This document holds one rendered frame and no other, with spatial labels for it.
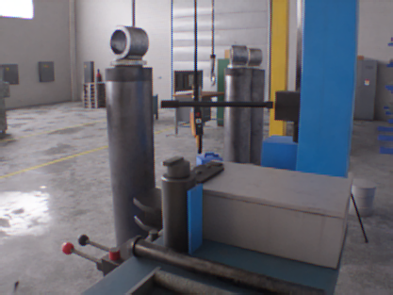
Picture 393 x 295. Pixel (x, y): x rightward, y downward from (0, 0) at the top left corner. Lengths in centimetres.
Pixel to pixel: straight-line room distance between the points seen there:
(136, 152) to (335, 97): 85
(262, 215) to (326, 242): 15
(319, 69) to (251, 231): 55
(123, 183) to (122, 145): 17
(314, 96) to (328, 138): 14
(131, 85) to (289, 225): 94
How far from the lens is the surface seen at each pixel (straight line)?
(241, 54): 260
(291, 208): 70
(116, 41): 156
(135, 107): 143
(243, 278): 63
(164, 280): 63
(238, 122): 259
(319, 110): 107
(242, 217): 75
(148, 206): 116
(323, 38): 107
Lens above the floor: 145
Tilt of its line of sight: 13 degrees down
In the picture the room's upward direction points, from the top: straight up
